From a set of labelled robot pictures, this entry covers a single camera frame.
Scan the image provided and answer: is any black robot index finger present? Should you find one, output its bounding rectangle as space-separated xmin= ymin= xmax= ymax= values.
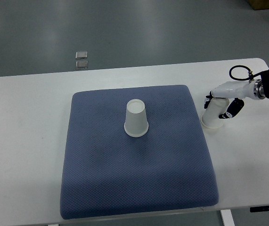
xmin=204 ymin=97 xmax=212 ymax=109

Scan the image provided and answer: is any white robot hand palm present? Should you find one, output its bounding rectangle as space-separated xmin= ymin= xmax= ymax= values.
xmin=211 ymin=80 xmax=266 ymax=100

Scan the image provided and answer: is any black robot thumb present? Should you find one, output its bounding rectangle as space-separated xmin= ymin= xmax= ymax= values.
xmin=219 ymin=98 xmax=245 ymax=119

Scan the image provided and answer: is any white paper cup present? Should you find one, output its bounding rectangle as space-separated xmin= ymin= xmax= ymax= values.
xmin=124 ymin=99 xmax=149 ymax=137
xmin=201 ymin=98 xmax=229 ymax=129

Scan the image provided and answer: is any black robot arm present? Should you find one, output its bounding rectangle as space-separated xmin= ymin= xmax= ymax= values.
xmin=204 ymin=65 xmax=269 ymax=119

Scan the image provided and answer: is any brown cardboard box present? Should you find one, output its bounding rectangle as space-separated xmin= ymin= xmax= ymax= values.
xmin=247 ymin=0 xmax=269 ymax=10

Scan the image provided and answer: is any black table control panel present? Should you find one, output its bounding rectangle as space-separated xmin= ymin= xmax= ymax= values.
xmin=250 ymin=205 xmax=269 ymax=213

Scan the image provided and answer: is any white table leg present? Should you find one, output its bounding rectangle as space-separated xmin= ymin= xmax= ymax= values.
xmin=220 ymin=210 xmax=235 ymax=226

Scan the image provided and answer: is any blue mesh cushion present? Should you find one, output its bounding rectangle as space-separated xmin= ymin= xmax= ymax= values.
xmin=60 ymin=85 xmax=219 ymax=219

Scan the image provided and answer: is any upper metal floor plate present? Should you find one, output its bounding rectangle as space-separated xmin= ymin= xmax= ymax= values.
xmin=75 ymin=50 xmax=88 ymax=59

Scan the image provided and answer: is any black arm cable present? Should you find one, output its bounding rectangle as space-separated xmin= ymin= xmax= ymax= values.
xmin=229 ymin=65 xmax=269 ymax=82

